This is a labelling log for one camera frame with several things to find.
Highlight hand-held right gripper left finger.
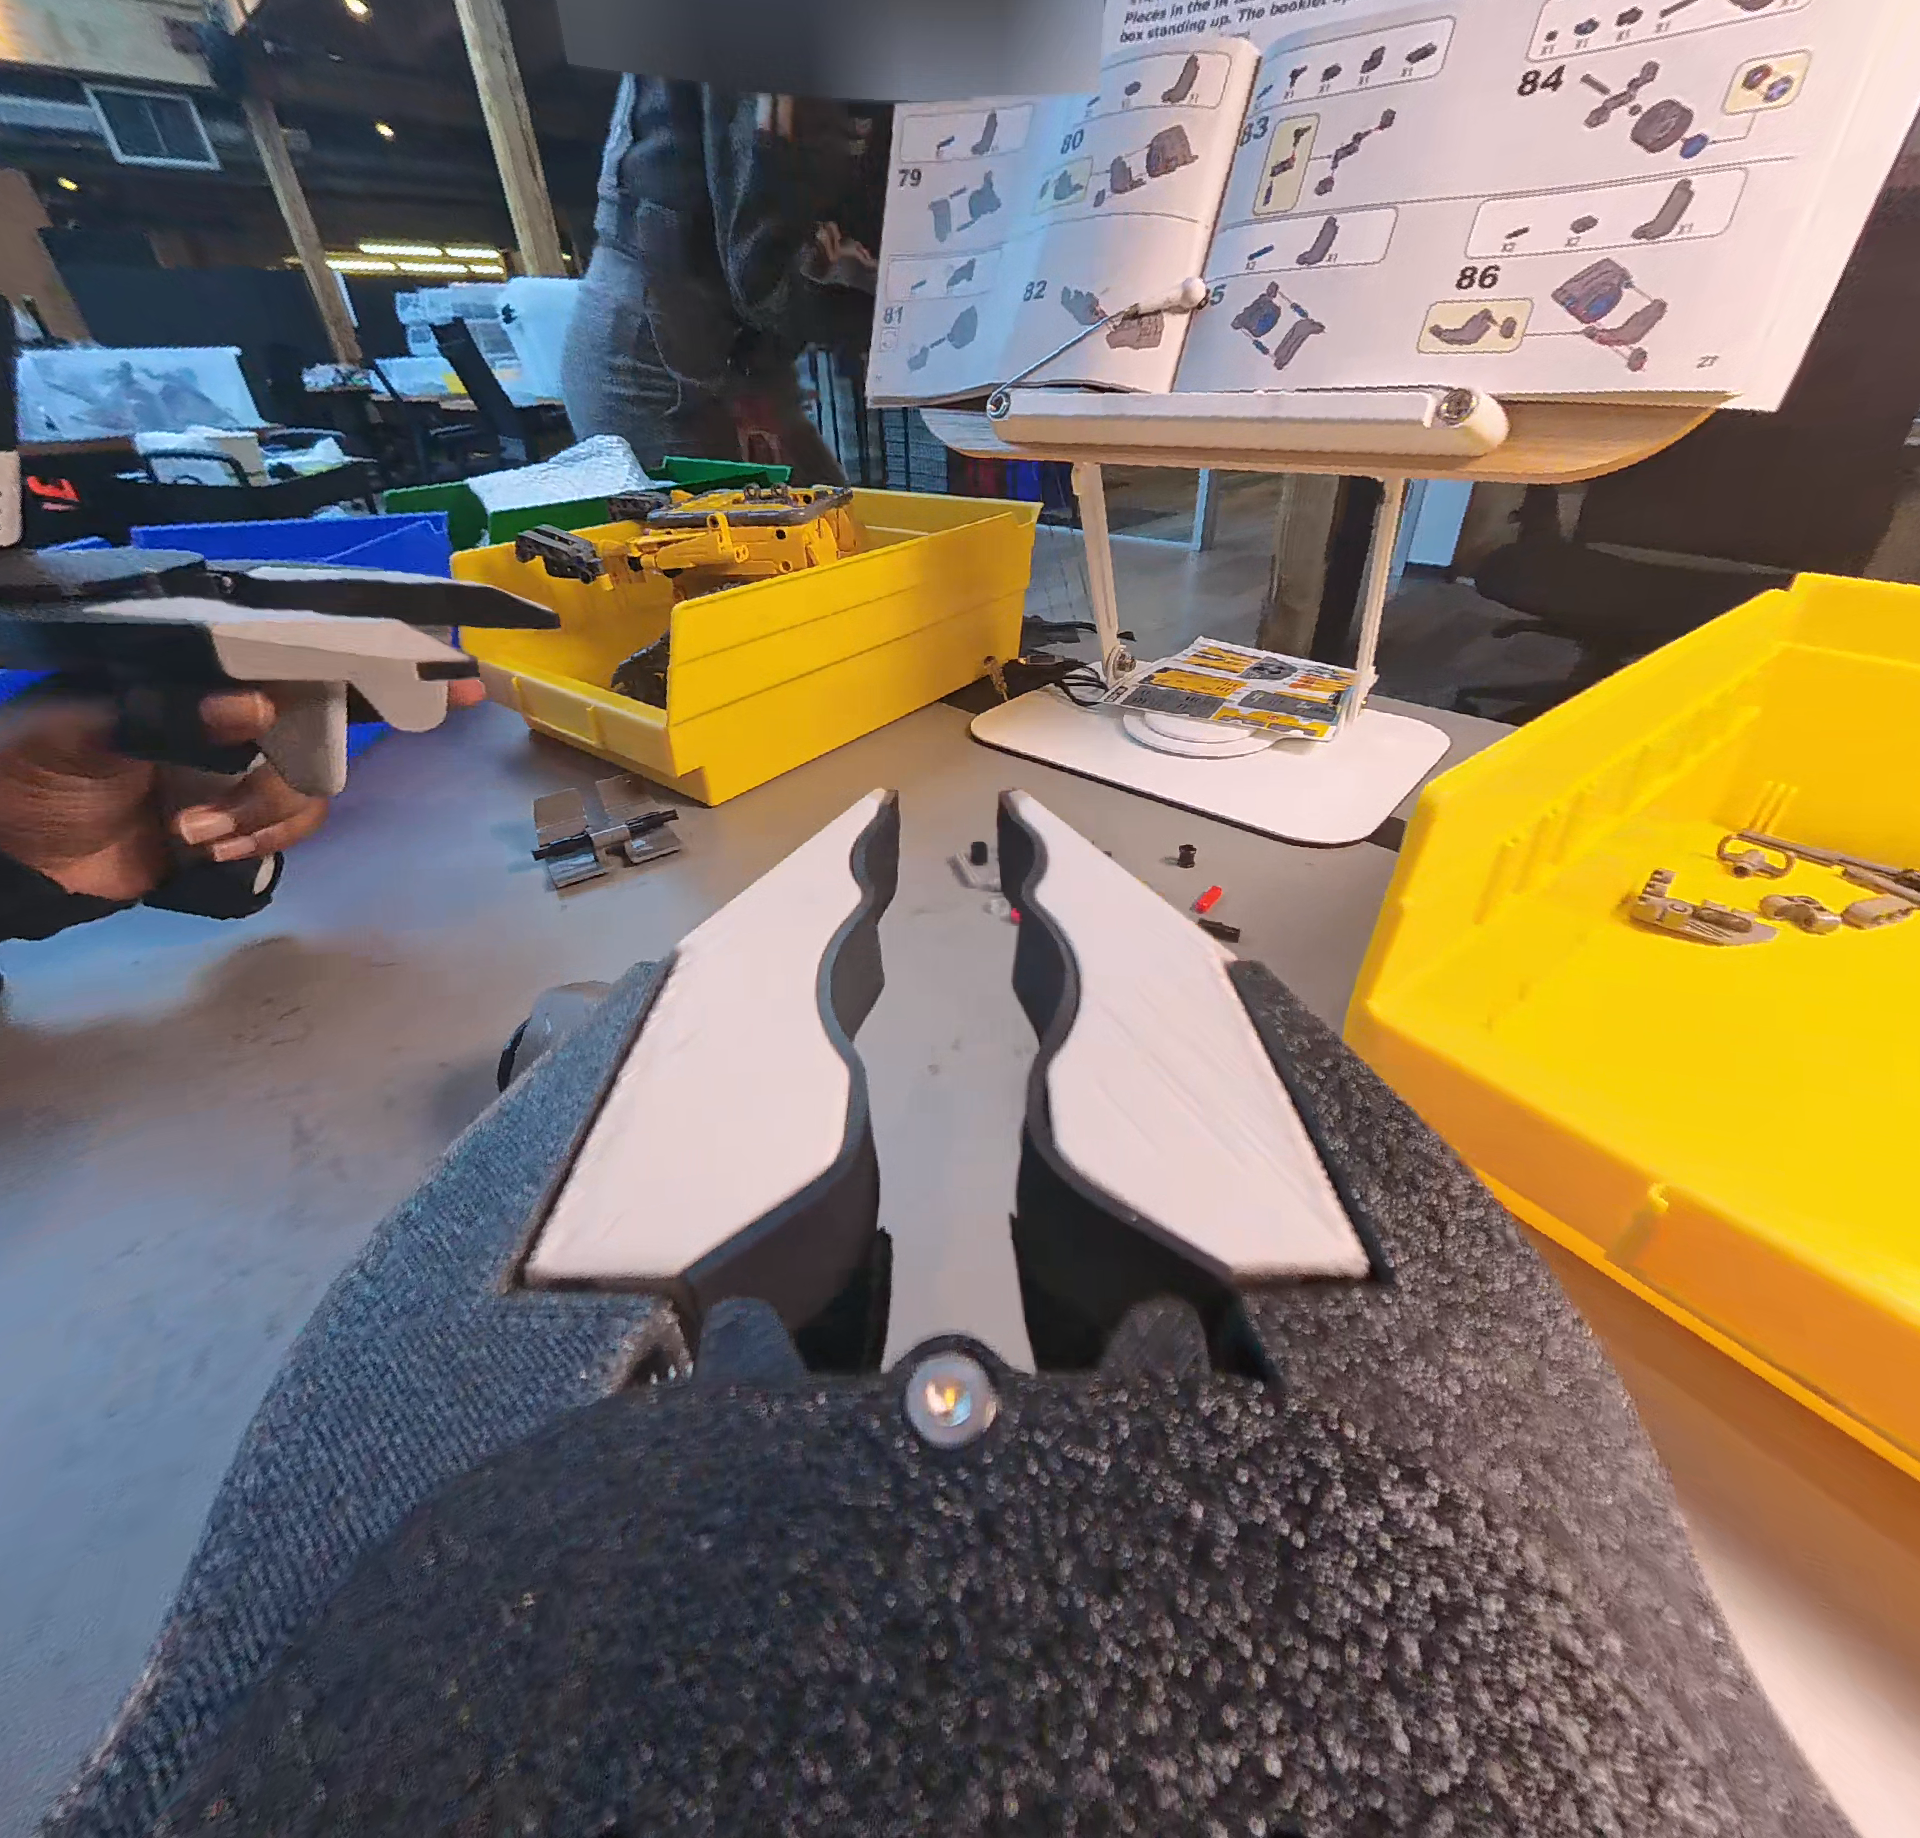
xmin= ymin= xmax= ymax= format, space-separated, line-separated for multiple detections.
xmin=520 ymin=789 xmax=901 ymax=1287

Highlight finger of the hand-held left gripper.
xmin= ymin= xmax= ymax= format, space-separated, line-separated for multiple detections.
xmin=203 ymin=607 xmax=483 ymax=733
xmin=203 ymin=558 xmax=562 ymax=635

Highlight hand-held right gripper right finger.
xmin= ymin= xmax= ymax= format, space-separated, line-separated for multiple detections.
xmin=994 ymin=789 xmax=1373 ymax=1284

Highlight pile of small toy pieces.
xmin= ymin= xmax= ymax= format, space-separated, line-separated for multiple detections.
xmin=952 ymin=835 xmax=1246 ymax=948

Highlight person's left forearm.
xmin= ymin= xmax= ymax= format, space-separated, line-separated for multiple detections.
xmin=0 ymin=847 xmax=288 ymax=948

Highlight grey desk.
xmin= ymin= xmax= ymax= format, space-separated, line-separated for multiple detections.
xmin=0 ymin=671 xmax=1920 ymax=1838

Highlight person's left hand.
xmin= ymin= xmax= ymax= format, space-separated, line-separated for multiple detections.
xmin=0 ymin=676 xmax=491 ymax=905

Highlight blue plastic bin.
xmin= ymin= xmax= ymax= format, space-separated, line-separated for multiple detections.
xmin=0 ymin=512 xmax=458 ymax=764

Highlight black cart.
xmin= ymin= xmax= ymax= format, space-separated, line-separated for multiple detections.
xmin=137 ymin=428 xmax=382 ymax=521

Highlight black office chair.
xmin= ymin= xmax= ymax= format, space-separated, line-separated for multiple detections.
xmin=433 ymin=321 xmax=574 ymax=470

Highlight grey toy plate assembly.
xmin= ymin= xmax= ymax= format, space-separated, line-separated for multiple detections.
xmin=529 ymin=778 xmax=683 ymax=892

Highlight white storage boxes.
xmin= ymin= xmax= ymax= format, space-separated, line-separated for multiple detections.
xmin=397 ymin=278 xmax=581 ymax=406

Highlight green plastic bin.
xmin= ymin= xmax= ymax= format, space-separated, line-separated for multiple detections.
xmin=382 ymin=455 xmax=796 ymax=552

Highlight yellow toy robot vehicle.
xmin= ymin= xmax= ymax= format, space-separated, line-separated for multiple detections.
xmin=513 ymin=485 xmax=869 ymax=708

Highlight thin wooden pillar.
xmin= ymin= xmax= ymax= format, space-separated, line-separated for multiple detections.
xmin=240 ymin=95 xmax=366 ymax=370

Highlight yellow plastic bin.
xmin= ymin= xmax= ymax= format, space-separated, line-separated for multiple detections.
xmin=451 ymin=485 xmax=1041 ymax=807
xmin=1343 ymin=570 xmax=1920 ymax=1486

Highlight yellow sticker sheet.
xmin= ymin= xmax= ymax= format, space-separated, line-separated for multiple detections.
xmin=1103 ymin=640 xmax=1357 ymax=743

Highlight thick wooden pillar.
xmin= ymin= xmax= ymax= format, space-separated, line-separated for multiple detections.
xmin=433 ymin=0 xmax=566 ymax=282

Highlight white wooden book stand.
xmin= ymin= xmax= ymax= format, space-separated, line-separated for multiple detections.
xmin=918 ymin=269 xmax=1729 ymax=847

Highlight dark toy axle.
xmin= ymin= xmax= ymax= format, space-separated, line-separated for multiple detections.
xmin=1737 ymin=828 xmax=1920 ymax=904

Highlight white instruction booklet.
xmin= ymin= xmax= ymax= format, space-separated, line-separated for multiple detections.
xmin=865 ymin=0 xmax=1920 ymax=416

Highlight wall air conditioner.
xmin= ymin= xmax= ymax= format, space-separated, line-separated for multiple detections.
xmin=90 ymin=82 xmax=223 ymax=172

